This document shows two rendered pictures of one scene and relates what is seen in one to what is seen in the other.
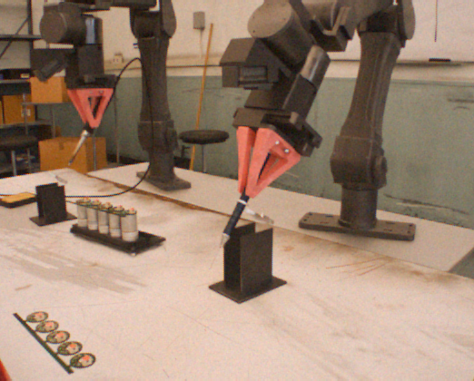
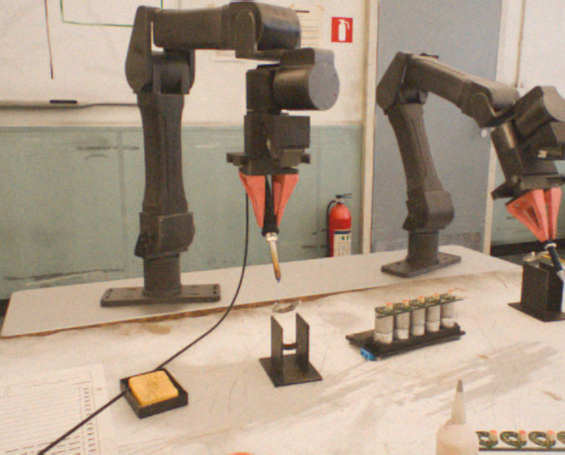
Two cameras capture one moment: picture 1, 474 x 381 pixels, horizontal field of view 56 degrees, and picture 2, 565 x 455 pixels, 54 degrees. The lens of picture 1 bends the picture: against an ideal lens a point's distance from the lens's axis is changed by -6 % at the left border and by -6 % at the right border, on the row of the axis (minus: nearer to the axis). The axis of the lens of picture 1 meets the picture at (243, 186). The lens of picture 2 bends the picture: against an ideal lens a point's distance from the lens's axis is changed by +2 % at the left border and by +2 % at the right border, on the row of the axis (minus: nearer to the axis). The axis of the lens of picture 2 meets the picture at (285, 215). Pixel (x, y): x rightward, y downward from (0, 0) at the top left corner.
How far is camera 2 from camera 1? 1.09 m
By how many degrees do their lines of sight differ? 63
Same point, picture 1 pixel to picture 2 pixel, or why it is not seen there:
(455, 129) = (92, 180)
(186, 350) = not seen: outside the picture
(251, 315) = not seen: outside the picture
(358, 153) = (445, 203)
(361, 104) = (428, 164)
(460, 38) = (85, 76)
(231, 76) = not seen: outside the picture
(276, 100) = (549, 167)
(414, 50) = (23, 88)
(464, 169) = (110, 223)
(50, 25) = (322, 83)
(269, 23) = (561, 110)
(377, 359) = not seen: outside the picture
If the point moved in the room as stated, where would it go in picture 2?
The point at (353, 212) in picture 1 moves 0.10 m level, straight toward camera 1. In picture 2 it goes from (434, 251) to (483, 260)
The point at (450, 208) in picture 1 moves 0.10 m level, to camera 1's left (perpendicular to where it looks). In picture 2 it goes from (101, 269) to (87, 274)
